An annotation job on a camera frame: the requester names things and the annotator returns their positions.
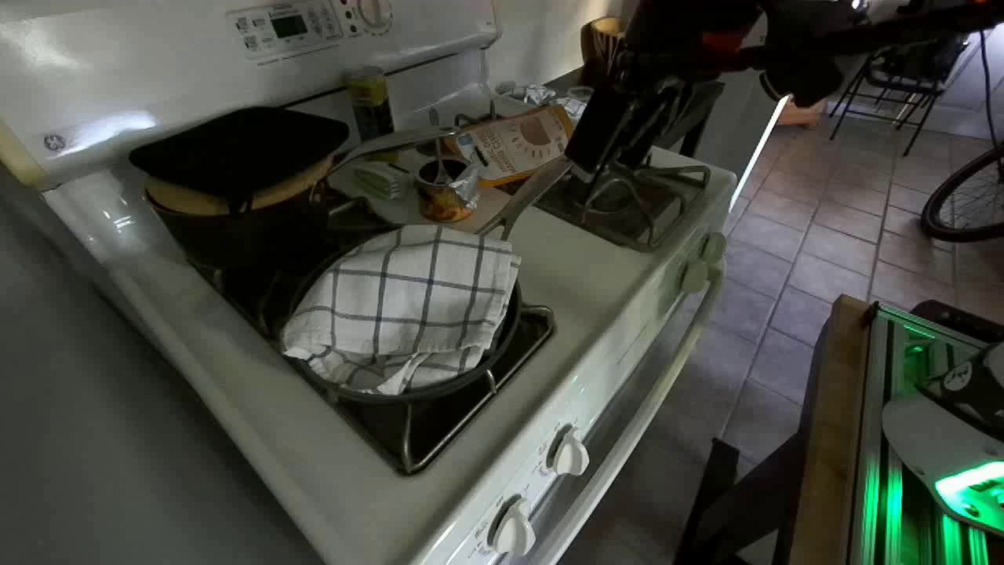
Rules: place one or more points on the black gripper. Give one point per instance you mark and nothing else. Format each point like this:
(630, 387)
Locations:
(617, 119)

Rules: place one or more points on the orange packet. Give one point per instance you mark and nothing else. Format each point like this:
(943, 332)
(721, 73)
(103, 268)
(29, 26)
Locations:
(519, 142)

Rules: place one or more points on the black pot with tan lid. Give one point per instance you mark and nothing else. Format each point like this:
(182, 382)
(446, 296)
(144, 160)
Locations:
(225, 214)

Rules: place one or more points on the black burner grate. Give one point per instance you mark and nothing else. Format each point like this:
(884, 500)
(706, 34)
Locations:
(630, 214)
(450, 424)

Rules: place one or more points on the white gas stove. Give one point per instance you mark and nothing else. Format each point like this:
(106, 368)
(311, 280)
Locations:
(597, 285)

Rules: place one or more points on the white stove knob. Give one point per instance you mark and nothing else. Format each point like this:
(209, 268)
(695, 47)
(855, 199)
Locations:
(570, 452)
(513, 528)
(695, 278)
(714, 247)

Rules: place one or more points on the wooden knife block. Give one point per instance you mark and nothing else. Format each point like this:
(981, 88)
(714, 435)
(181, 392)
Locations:
(604, 47)

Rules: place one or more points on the small metal measuring cup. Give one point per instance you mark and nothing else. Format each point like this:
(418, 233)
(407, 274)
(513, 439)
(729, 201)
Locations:
(450, 185)

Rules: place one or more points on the person bare foot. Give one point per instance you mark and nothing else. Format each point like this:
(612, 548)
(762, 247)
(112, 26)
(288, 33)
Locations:
(801, 114)

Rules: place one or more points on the black frying pan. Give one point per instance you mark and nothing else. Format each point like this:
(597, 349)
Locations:
(240, 146)
(505, 340)

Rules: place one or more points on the grey flat tray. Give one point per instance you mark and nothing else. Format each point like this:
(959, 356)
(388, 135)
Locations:
(403, 205)

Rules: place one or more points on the white checkered dish cloth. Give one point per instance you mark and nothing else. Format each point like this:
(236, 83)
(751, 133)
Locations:
(403, 301)

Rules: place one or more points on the yellow drink can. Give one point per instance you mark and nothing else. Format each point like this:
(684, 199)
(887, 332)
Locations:
(370, 106)

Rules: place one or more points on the black metal chair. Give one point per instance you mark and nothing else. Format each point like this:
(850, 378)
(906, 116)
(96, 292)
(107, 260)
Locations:
(898, 88)

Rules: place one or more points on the wooden table edge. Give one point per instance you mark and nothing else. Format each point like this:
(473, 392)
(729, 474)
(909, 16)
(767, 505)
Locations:
(833, 439)

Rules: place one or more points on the black table stand legs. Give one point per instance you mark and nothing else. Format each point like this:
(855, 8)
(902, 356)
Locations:
(734, 503)

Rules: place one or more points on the bicycle wheel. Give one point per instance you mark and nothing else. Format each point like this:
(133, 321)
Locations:
(963, 205)

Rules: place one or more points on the white round disc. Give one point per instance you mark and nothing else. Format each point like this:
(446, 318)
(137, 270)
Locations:
(931, 443)

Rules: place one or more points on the green lit aluminium frame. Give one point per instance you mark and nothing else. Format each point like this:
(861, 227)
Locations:
(884, 460)

